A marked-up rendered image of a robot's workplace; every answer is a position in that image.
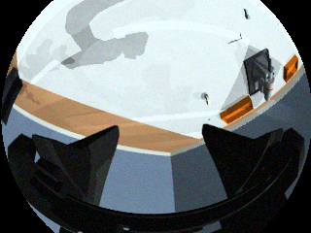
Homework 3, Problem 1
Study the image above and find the orange open-top tray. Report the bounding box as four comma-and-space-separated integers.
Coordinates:
284, 55, 299, 83
221, 96, 253, 124

